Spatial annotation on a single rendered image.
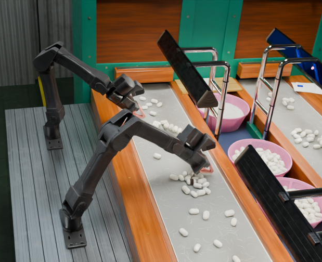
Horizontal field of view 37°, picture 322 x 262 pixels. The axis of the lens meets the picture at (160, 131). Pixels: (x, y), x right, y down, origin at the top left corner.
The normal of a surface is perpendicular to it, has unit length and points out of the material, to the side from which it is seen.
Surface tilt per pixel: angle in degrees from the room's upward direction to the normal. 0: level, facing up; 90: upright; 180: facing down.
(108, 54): 90
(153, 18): 90
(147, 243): 0
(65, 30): 90
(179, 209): 0
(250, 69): 90
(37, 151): 0
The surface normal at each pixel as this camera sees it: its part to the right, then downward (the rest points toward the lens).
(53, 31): 0.29, 0.52
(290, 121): 0.07, -0.85
